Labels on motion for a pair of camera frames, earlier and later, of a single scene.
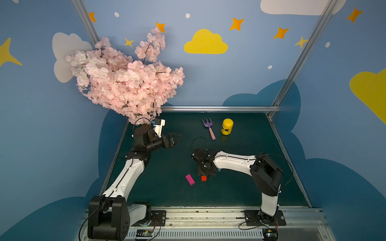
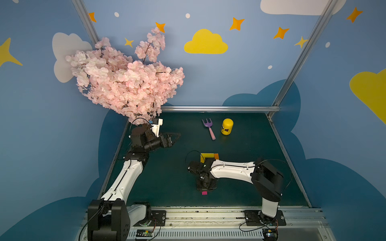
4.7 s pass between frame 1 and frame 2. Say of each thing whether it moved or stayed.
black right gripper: moved
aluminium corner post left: stayed
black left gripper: stayed
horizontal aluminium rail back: stayed
